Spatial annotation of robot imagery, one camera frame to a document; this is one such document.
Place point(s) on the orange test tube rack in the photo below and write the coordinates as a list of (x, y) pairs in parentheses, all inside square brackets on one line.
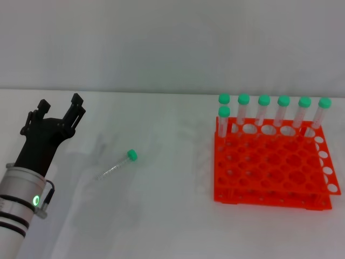
[(269, 167)]

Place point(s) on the clear test tube green cap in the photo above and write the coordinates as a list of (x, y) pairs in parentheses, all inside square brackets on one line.
[(303, 108), (323, 108), (262, 106), (223, 118), (116, 167), (224, 98), (282, 106), (242, 108)]

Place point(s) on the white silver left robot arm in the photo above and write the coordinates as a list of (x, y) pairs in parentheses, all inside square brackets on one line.
[(19, 199)]

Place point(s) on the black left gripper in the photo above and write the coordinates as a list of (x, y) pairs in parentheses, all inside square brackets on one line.
[(40, 145)]

